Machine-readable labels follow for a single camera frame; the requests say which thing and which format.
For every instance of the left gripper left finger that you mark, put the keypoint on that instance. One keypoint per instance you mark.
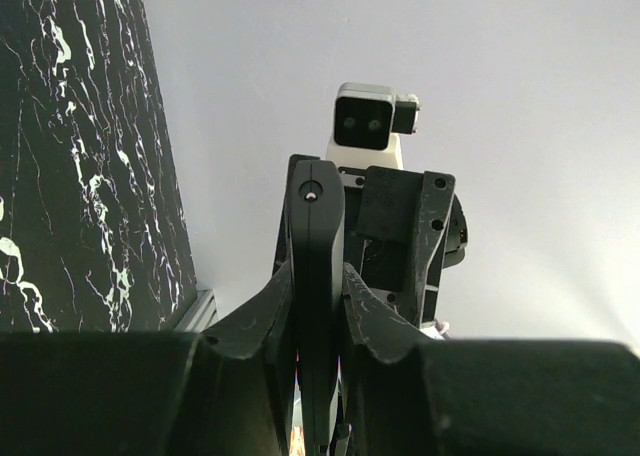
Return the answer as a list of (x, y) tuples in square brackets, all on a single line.
[(225, 391)]

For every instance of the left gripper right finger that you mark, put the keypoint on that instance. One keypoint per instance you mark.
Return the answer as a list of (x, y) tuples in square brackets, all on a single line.
[(407, 394)]

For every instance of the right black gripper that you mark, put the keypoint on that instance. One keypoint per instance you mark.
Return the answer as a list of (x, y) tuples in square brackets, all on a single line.
[(402, 229)]

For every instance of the right aluminium frame post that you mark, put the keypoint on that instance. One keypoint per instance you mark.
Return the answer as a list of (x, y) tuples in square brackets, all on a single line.
[(200, 315)]

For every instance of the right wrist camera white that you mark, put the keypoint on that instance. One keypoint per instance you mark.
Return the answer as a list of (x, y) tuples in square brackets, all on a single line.
[(368, 121)]

